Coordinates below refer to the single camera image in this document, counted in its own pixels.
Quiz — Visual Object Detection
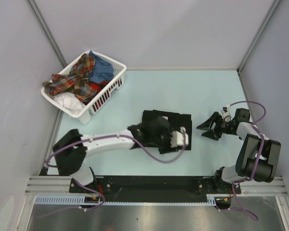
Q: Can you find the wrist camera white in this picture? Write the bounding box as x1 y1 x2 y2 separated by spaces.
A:
171 127 189 148
221 104 232 122

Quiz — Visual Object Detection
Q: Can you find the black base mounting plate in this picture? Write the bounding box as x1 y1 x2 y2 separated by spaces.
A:
69 175 241 204

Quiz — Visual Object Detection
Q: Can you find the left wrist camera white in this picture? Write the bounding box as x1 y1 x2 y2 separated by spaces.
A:
171 127 189 148

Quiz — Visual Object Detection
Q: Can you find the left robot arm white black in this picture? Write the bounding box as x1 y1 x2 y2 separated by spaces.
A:
46 116 189 193

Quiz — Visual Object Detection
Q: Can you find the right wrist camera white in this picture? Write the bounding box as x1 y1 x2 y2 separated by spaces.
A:
221 104 232 122

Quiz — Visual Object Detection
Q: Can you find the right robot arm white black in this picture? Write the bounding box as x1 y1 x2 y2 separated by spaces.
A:
197 107 281 193

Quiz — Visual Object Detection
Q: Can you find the white shirt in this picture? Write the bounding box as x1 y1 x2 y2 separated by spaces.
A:
53 92 86 115

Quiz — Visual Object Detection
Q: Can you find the black long sleeve shirt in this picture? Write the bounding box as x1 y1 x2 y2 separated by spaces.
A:
128 110 192 151

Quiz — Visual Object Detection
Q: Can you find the red shirt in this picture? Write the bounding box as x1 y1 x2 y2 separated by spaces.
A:
89 81 109 93

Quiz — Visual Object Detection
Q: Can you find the white laundry basket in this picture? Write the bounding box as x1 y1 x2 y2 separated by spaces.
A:
41 51 127 125

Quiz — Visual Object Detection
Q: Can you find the blue shirt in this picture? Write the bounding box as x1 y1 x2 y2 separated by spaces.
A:
89 51 114 84

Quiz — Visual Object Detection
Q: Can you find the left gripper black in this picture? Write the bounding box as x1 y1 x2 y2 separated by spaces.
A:
149 126 178 153

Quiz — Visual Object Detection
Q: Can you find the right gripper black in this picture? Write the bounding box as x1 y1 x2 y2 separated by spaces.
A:
197 111 235 141

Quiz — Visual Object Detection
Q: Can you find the white slotted cable duct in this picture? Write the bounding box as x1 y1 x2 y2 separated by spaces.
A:
34 195 232 207

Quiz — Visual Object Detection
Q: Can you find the plaid long sleeve shirt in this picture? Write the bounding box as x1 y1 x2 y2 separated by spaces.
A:
42 54 97 103

